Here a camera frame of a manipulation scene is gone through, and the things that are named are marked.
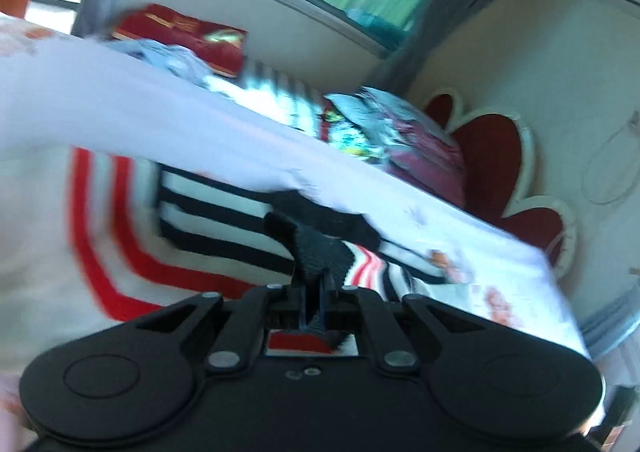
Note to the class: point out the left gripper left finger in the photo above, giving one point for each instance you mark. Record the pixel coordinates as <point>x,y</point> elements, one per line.
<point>242,340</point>

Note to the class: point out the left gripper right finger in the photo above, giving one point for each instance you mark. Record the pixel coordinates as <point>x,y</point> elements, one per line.
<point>362,312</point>

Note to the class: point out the striped knit sweater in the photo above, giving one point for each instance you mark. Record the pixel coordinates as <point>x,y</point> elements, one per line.
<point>90,240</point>

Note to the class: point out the red white scalloped headboard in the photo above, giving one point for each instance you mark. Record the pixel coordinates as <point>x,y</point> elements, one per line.
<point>499,153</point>

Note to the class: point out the stack of folded quilts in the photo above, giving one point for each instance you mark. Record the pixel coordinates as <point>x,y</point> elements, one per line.
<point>389,133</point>

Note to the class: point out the striped grey white mattress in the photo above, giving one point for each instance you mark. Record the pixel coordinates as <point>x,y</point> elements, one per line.
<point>275,95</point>

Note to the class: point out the light blue crumpled cloth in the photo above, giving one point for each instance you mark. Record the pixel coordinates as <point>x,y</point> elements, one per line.
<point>175,59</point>

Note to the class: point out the red gold pillow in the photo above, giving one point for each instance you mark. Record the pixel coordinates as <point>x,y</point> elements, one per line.
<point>218,46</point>

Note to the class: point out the floral pink bed sheet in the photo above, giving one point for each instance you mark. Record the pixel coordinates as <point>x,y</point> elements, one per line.
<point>141,385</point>

